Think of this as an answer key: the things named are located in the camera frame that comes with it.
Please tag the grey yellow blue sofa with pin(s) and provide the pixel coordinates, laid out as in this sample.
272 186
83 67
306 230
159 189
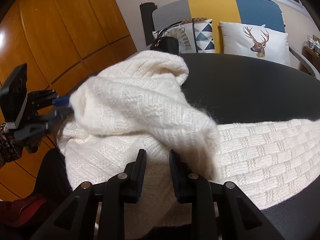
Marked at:
212 5

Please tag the white knit sweater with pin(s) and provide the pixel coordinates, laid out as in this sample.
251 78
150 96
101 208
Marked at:
140 100

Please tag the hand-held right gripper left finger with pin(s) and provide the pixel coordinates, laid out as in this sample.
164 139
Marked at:
141 175

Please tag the wooden side table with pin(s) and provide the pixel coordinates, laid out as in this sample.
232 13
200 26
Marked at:
313 53

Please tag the row of small jars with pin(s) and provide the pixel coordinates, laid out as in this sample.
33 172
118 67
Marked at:
313 41

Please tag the white deer print pillow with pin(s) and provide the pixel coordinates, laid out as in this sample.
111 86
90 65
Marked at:
255 42

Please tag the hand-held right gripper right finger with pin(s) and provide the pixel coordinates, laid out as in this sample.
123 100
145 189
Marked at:
175 177

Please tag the black upright post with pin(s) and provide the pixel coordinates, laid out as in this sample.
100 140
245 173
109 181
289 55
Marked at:
146 25

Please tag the black handbag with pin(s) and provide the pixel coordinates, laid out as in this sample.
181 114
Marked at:
166 45

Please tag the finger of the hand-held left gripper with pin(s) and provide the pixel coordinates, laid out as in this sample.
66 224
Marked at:
61 101
50 120

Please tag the triangle pattern pillow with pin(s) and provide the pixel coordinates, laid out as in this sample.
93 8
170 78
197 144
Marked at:
202 36

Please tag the person's red garment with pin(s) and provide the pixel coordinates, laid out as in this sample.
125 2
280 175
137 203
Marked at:
22 210

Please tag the person's dark trousers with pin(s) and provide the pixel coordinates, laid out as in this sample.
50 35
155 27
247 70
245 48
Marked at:
52 175

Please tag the person's left forearm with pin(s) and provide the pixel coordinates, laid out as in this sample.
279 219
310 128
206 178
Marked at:
8 147

